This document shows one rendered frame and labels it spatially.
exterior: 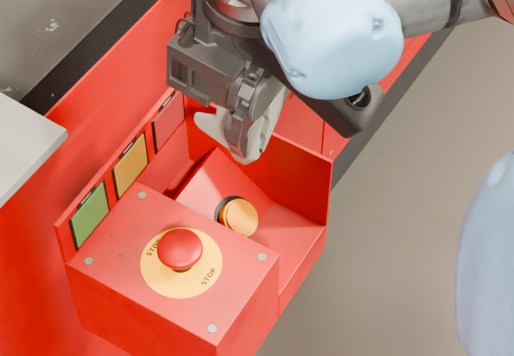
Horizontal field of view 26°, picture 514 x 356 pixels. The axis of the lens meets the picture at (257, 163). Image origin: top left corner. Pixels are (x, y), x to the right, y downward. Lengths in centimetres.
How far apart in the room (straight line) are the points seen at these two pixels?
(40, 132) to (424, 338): 114
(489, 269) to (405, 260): 157
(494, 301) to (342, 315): 150
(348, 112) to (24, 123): 24
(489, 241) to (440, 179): 167
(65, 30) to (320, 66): 43
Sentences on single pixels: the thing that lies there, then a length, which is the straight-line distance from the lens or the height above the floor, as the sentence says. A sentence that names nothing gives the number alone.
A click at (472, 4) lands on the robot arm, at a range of 70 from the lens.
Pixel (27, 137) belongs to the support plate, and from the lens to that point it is 80.
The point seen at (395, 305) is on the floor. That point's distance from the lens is 187.
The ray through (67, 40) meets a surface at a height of 88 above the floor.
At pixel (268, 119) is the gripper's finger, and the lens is 94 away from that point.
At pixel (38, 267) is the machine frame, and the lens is 116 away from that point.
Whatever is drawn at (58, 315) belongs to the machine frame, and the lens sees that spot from 126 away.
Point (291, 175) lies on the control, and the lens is 106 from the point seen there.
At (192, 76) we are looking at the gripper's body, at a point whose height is 95.
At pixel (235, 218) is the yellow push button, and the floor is 73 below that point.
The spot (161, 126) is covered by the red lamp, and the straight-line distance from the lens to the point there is 103.
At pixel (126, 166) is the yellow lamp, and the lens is 100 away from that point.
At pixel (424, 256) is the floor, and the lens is 192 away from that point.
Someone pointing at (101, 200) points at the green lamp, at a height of 81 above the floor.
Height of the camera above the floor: 162
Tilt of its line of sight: 54 degrees down
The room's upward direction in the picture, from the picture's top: straight up
